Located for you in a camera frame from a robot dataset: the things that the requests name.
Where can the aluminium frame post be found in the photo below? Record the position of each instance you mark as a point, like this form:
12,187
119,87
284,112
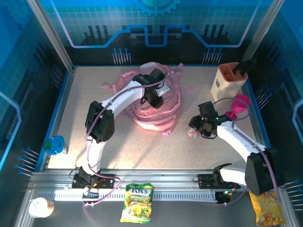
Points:
262,28
51,35

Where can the yellow snack bag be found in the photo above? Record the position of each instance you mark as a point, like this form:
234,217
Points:
267,210

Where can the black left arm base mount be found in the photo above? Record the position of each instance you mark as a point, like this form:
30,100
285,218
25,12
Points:
107,182

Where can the black tool in holder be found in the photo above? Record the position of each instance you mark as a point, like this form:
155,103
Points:
245,66

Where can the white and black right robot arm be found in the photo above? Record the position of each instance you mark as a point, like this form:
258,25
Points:
260,175

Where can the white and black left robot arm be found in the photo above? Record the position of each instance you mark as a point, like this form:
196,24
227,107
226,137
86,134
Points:
99,123

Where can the black controller box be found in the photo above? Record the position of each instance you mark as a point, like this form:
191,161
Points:
91,195
223,197

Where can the pink backpack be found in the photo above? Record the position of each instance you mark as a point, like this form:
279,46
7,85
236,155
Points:
151,118

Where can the white paper cup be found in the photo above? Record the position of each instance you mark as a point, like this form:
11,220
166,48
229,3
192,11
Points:
39,206

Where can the green Fox's candy bag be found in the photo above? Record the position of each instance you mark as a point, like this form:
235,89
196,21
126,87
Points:
137,203

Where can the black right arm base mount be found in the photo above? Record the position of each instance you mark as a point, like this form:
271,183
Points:
206,180

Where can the beige pen holder orange rim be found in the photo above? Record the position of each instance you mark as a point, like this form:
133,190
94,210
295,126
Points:
225,87

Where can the magenta plastic goblet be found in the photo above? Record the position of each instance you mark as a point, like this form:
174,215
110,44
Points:
239,104

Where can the flag print pencil case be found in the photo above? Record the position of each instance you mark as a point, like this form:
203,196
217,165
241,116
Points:
192,134

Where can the aluminium rail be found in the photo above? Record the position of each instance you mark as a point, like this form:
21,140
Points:
154,177

